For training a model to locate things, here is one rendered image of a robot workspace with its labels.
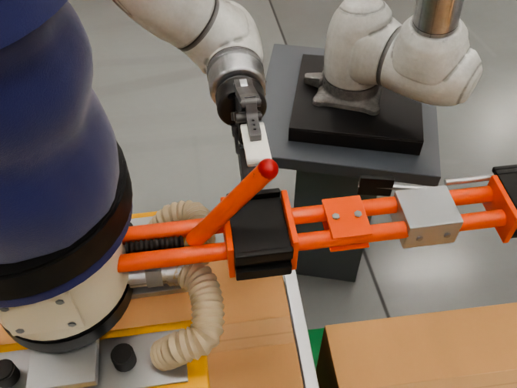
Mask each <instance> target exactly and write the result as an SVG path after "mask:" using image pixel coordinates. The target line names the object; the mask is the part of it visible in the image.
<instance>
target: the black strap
mask: <svg viewBox="0 0 517 388"><path fill-rule="evenodd" d="M116 142H117V141H116ZM117 148H118V161H119V178H118V185H117V189H116V194H115V199H114V201H113V203H112V205H111V208H110V210H109V211H108V212H107V213H106V214H105V215H104V217H103V218H102V219H101V220H100V221H99V222H98V223H97V224H96V225H95V226H94V227H92V228H91V229H90V230H89V231H88V232H87V233H86V234H85V235H84V236H83V237H82V238H80V239H79V240H77V241H76V242H74V243H73V244H72V245H70V246H69V247H67V248H64V249H61V250H59V251H56V252H54V253H51V254H48V255H44V256H39V257H35V258H33V259H27V260H25V261H21V262H18V263H9V264H0V301H3V300H13V299H20V298H24V297H29V296H34V295H36V294H39V293H43V292H45V291H49V290H50V289H54V288H55V287H57V286H60V285H61V284H64V283H66V282H68V281H69V280H71V279H73V278H75V277H76V276H78V275H80V274H81V273H83V272H84V271H86V270H87V269H88V268H89V267H91V266H92V265H93V264H95V263H96V262H97V261H99V260H100V259H101V258H102V257H103V256H104V255H105V253H106V252H107V251H108V250H109V249H110V248H111V247H112V245H113V244H114V243H115V241H116V239H117V238H118V237H119V236H120V235H121V233H122V230H123V229H124V227H125V224H126V223H127V221H128V217H129V213H130V211H131V208H132V196H133V194H132V181H131V179H130V175H129V172H128V166H127V163H126V161H125V157H124V154H123V151H122V149H121V147H120V145H119V144H118V142H117Z"/></svg>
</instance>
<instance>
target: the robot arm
mask: <svg viewBox="0 0 517 388"><path fill-rule="evenodd" d="M112 1H113V2H114V3H115V4H116V5H117V6H118V7H119V8H120V9H121V10H122V11H123V12H124V13H125V14H126V15H127V16H129V17H130V18H131V19H133V20H134V21H135V22H136V23H138V24H139V25H140V26H141V27H143V28H144V29H145V30H147V31H148V32H150V33H152V34H153V35H154V36H156V37H158V38H160V39H161V40H163V41H165V42H167V43H169V44H171V45H173V46H175V47H176V48H177V49H179V50H180V51H182V52H183V53H184V54H186V55H187V56H188V57H189V58H190V59H191V60H192V61H193V62H194V63H195V64H196V65H197V66H198V67H199V68H200V69H201V71H202V72H203V73H204V74H206V75H207V79H208V86H209V91H210V96H211V98H212V101H213V102H214V103H215V104H216V107H217V113H218V116H219V118H220V119H221V120H222V121H223V122H224V123H225V124H227V125H230V126H231V127H232V136H233V137H234V140H235V152H236V154H238V164H239V171H240V177H241V181H242V180H243V179H244V178H245V177H246V176H247V175H248V174H249V173H250V172H251V171H252V170H253V169H254V168H255V167H256V166H257V165H258V164H259V163H260V162H261V161H262V160H263V159H271V158H272V156H271V153H270V149H269V143H268V139H267V135H266V131H265V125H264V122H259V121H261V120H262V117H263V115H264V114H265V111H266V108H267V102H266V99H265V95H266V93H265V83H266V80H265V73H264V68H263V64H262V62H263V49H262V41H261V37H260V34H259V31H258V28H257V26H256V23H255V21H254V19H253V18H252V16H251V15H250V14H249V13H248V11H247V10H246V9H245V8H244V7H243V6H241V5H240V4H239V3H237V2H234V1H230V0H112ZM463 2H464V0H415V9H414V15H412V16H411V17H409V18H408V19H407V20H406V21H405V22H404V23H403V24H401V23H399V22H398V21H397V20H396V19H395V18H393V17H392V10H391V9H390V7H389V6H388V5H387V4H386V3H385V2H384V1H383V0H344V1H343V2H342V4H341V5H340V6H339V7H338V8H337V9H336V11H335V13H334V15H333V16H332V19H331V21H330V23H329V28H328V31H327V36H326V41H325V55H324V67H323V71H322V72H316V73H306V74H305V78H304V83H305V84H308V85H311V86H314V87H316V88H319V90H318V91H317V93H316V95H315V96H314V97H313V99H312V104H313V105H315V106H328V107H332V108H337V109H346V110H352V111H357V112H364V113H366V114H369V115H378V114H379V110H380V108H379V98H380V94H381V91H382V87H385V88H387V89H389V90H391V91H393V92H395V93H398V94H400V95H403V96H405V97H407V98H409V99H413V100H415V101H418V102H422V103H425V104H428V105H437V106H454V105H458V104H460V103H463V102H465V101H466V100H467V99H468V98H469V96H470V95H471V94H472V92H473V90H474V88H475V87H476V85H477V83H478V81H479V79H480V77H481V75H482V60H481V59H480V57H479V54H478V53H477V51H476V50H474V49H472V48H469V47H470V44H469V37H468V36H469V33H468V29H467V28H466V26H465V24H464V22H463V21H462V20H461V19H460V15H461V12H462V6H463ZM238 142H240V144H239V143H238Z"/></svg>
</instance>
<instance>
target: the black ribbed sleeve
mask: <svg viewBox="0 0 517 388"><path fill-rule="evenodd" d="M178 247H185V245H184V238H183V236H181V235H180V236H179V237H177V236H175V237H171V236H170V237H169V238H167V237H165V238H164V239H163V238H160V239H156V238H155V239H154V240H153V239H150V240H147V239H145V241H142V240H140V241H139V242H138V241H134V242H132V241H130V242H125V252H126V253H139V252H145V251H152V250H159V249H171V248H178Z"/></svg>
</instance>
